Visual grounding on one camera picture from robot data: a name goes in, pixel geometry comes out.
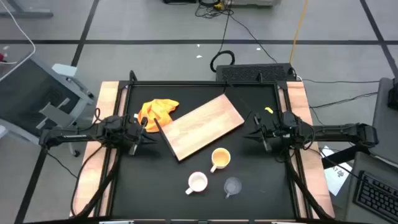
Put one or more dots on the small yellow piece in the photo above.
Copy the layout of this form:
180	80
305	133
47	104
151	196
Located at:
269	109

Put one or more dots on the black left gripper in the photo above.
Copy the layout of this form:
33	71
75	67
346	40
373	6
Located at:
132	132

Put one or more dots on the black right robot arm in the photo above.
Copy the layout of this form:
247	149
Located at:
335	132

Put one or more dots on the black device on desk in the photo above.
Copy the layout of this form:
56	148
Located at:
393	98

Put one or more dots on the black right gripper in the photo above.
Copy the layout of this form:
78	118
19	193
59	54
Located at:
276	129

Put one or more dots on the black keyboard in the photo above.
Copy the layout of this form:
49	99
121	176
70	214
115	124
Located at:
377	196

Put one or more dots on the black aluminium table frame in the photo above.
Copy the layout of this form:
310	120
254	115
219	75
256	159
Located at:
202	84

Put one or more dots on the black computer case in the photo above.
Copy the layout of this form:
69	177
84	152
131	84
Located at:
253	73

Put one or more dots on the peach mug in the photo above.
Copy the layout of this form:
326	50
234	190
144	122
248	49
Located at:
221	156

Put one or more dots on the grey desk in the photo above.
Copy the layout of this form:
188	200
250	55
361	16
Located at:
353	205
384	124

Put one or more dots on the clear glass footed cup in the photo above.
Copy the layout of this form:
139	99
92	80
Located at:
232	185

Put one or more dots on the orange cloth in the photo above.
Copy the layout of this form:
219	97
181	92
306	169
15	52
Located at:
155	112

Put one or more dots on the white paper sheet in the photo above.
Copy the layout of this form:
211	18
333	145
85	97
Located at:
337	180

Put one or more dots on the white grey patterned mug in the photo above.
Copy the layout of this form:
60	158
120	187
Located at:
198	181

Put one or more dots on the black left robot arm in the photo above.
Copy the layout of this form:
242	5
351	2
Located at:
71	137

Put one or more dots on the wooden shelf with black frame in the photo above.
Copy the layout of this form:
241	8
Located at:
202	124

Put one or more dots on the wooden side panel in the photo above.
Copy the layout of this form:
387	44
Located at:
297	96
107	96

